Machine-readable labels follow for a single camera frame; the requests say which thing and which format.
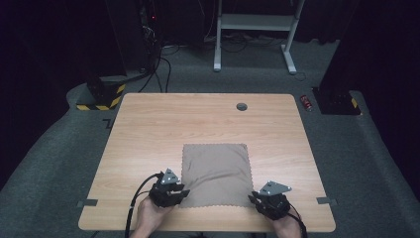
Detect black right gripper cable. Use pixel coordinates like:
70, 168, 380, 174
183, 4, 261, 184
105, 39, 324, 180
286, 201, 309, 238

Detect dark equipment rack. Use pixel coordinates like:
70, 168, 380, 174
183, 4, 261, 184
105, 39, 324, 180
138, 0, 166, 72

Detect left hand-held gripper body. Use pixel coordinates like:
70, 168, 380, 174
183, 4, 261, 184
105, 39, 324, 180
148, 168, 186, 209

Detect red can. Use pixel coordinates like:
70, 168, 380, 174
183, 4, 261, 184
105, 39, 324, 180
299, 94, 313, 112

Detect grey tape strip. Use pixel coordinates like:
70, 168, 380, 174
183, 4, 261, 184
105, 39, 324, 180
76, 198, 99, 208
316, 196, 339, 206

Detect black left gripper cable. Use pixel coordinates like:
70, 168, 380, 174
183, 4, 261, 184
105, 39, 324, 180
124, 171, 165, 238

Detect person's right hand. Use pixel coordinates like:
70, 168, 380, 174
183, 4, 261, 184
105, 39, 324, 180
265, 211, 303, 238

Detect black floor cables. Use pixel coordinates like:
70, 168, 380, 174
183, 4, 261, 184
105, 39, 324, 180
125, 43, 181, 94

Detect person's left hand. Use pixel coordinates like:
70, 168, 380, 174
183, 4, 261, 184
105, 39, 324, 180
136, 195, 175, 234

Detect white metal stand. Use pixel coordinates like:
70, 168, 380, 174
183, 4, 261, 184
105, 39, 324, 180
213, 0, 305, 75

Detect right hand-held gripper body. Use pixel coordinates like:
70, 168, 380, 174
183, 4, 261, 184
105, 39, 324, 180
256, 179, 293, 221

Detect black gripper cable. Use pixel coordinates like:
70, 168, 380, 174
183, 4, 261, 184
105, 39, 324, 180
286, 201, 309, 238
124, 171, 165, 238

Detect black yellow striped pillar base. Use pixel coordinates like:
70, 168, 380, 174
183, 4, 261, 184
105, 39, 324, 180
75, 74, 127, 112

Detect beige cloth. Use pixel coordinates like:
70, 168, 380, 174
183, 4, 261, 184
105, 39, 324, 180
179, 143, 256, 209

